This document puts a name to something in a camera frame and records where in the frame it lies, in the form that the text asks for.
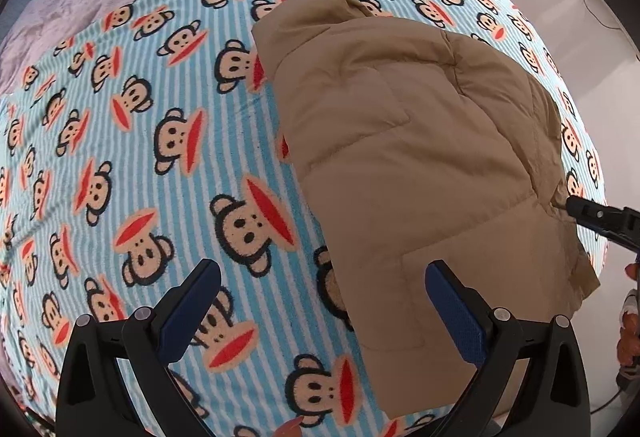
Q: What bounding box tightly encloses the tan puffer jacket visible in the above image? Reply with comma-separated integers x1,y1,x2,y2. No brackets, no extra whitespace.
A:
251,0,601,420

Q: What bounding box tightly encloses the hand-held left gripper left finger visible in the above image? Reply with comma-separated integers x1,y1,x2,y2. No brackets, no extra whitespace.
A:
55,259,222,437

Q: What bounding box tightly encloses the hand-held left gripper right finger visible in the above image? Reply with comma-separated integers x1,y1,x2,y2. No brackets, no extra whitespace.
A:
425,261,593,437

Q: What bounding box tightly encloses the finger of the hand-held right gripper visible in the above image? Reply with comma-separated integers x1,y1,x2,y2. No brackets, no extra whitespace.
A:
557,194,640,254

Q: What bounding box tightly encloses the striped monkey print blanket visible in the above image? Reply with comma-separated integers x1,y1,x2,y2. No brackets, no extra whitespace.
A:
0,0,608,437

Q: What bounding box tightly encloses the thin black cable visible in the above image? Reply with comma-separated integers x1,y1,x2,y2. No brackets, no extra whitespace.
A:
589,364,640,414
580,0,623,34

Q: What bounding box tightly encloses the pale mauve bedspread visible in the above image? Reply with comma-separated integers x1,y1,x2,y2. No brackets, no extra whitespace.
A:
0,0,453,94

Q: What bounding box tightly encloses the person's right hand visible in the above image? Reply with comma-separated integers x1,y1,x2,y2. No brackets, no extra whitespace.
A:
618,261,640,368

